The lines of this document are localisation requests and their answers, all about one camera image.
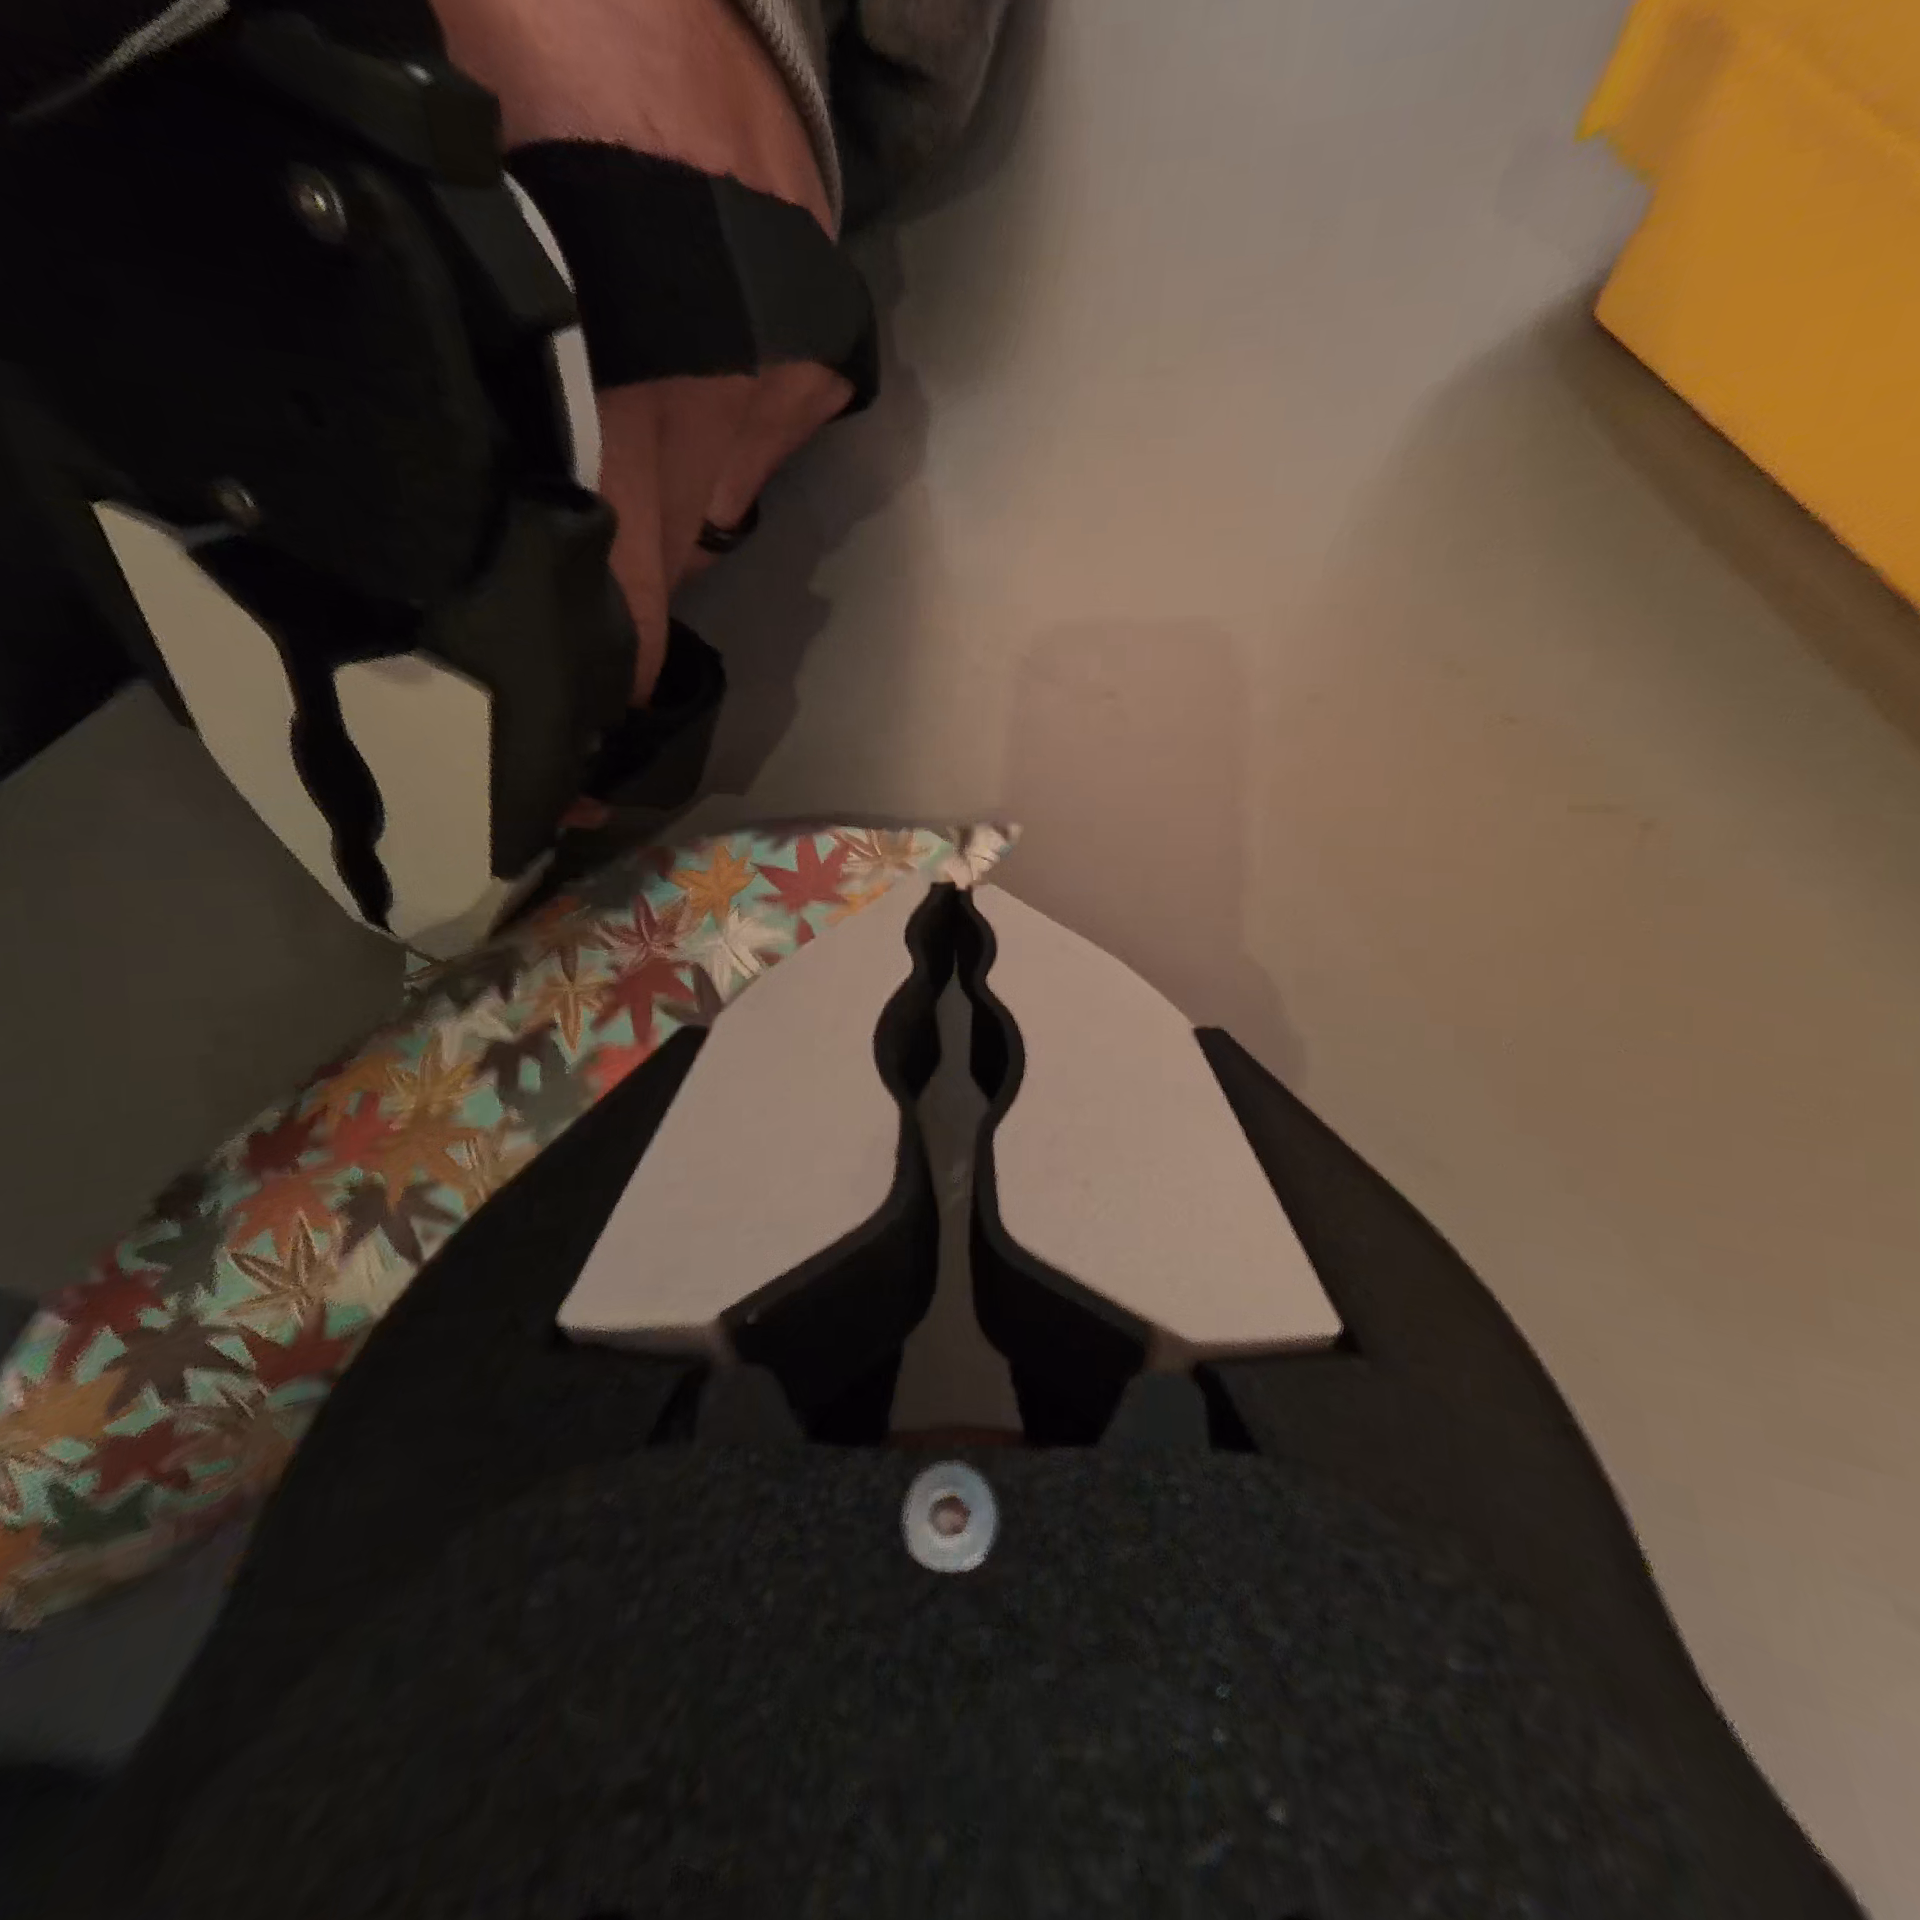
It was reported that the person's left hand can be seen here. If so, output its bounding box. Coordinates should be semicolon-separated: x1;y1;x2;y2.
433;0;861;714

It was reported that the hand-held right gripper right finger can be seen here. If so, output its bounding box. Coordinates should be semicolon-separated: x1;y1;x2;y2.
960;883;1345;1449

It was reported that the person's left forearm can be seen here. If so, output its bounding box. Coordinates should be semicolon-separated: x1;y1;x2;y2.
704;0;1051;234

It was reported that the yellow box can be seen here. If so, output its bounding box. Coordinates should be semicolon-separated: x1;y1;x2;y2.
1576;0;1920;611

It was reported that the leaf-patterned origami paper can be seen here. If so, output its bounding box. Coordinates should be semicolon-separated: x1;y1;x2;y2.
0;818;1027;1632

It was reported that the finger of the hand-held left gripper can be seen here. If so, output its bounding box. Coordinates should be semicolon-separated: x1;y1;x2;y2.
330;656;501;935
94;503;401;929

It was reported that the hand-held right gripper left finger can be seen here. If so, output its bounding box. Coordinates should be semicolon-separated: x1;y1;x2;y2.
558;883;963;1449

